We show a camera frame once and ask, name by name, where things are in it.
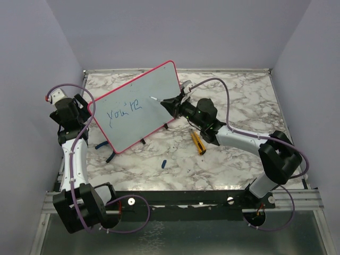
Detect purple cable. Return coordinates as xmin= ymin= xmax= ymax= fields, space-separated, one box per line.
xmin=190 ymin=78 xmax=310 ymax=231
xmin=45 ymin=83 xmax=151 ymax=236

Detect blue handled pliers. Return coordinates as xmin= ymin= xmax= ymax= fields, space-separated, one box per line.
xmin=95 ymin=141 xmax=116 ymax=163

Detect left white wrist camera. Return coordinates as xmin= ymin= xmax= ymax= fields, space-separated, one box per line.
xmin=45 ymin=88 xmax=67 ymax=105

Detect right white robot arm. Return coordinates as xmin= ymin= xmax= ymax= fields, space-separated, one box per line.
xmin=160 ymin=96 xmax=302 ymax=208

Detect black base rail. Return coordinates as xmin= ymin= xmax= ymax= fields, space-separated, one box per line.
xmin=115 ymin=190 xmax=275 ymax=222

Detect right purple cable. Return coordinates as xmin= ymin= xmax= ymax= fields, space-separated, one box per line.
xmin=190 ymin=78 xmax=310 ymax=231

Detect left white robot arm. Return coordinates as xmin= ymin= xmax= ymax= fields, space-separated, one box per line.
xmin=47 ymin=88 xmax=120 ymax=233

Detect blue marker cap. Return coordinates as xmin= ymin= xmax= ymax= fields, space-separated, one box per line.
xmin=161 ymin=160 xmax=167 ymax=169

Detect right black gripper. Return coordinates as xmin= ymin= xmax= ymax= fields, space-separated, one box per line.
xmin=161 ymin=93 xmax=205 ymax=130

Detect yellow utility knife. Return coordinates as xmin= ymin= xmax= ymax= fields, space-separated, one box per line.
xmin=190 ymin=129 xmax=206 ymax=155

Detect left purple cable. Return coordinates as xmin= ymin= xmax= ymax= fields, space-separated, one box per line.
xmin=45 ymin=83 xmax=151 ymax=236

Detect pink framed whiteboard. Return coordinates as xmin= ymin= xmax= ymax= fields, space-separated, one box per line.
xmin=88 ymin=60 xmax=180 ymax=154

